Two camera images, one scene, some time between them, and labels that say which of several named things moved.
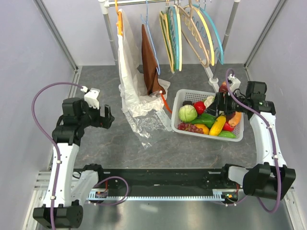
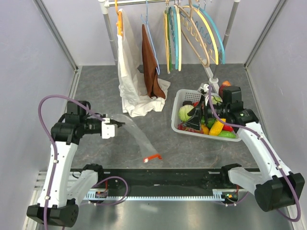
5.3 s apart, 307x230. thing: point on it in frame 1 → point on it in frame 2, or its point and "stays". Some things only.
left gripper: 105,121 → 119,124
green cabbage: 187,113 stays
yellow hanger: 213,61 → 211,30
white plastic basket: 178,97 stays
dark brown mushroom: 187,102 stays
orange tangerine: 205,129 stays
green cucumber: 229,134 stays
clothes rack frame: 105,5 stays
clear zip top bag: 146,119 → 149,153
